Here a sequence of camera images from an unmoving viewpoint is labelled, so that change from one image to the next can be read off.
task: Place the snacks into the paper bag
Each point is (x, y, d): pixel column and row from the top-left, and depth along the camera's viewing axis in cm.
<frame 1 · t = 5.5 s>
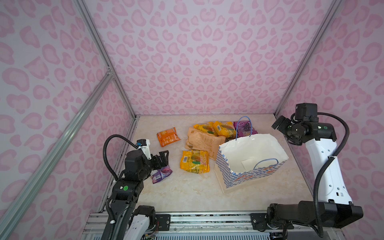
left hand: (161, 151, 72), fingers open
right hand: (281, 127, 72), fingers open
white paper bag blue handles: (248, 158, 94), point 4 cm above the table
orange corn chip packet: (168, 137, 105), point 4 cm above the table
tan kraft paper snack pouch: (208, 137, 97), point 11 cm above the table
purple small snack packet: (157, 175, 88), point 3 cm above the table
yellow mango candy bag front: (195, 161, 92), point 5 cm above the table
yellow candy bag back left: (210, 127, 108), point 6 cm above the table
yellow candy bag back right: (227, 129, 103), point 9 cm above the table
purple grape candy bag: (245, 128, 106), point 7 cm above the table

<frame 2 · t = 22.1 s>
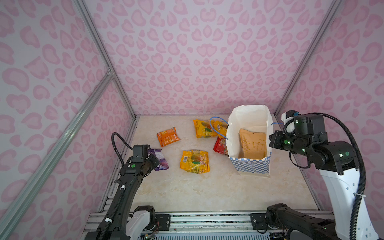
left hand: (156, 158, 81), fingers closed
right hand: (269, 135, 61), fingers closed
white paper bag blue handles: (253, 120, 87), point 24 cm above the table
tan kraft paper snack pouch: (254, 145, 87), point 15 cm above the table
purple small snack packet: (163, 164, 86), point 10 cm above the table
red candy bag: (216, 147, 99), point 4 cm above the table
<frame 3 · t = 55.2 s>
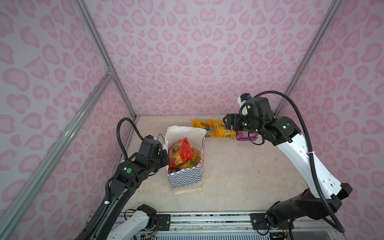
left hand: (168, 153, 70), fingers closed
right hand: (231, 118, 67), fingers open
white paper bag blue handles: (191, 178, 74), point 16 cm above the table
yellow mango candy bag front: (193, 162, 85), point 11 cm above the table
red candy bag: (181, 152, 80), point 19 cm above the table
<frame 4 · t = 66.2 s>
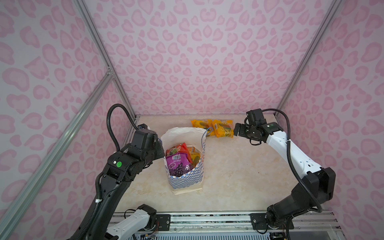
left hand: (160, 144, 66), fingers closed
right hand: (241, 130, 84), fingers open
purple grape candy bag: (178, 164, 75), point 20 cm above the table
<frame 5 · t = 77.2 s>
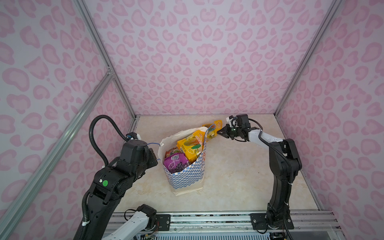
left hand: (152, 150, 63), fingers closed
right hand: (219, 130, 94), fingers closed
yellow candy bag back right: (192, 145, 80), point 21 cm above the table
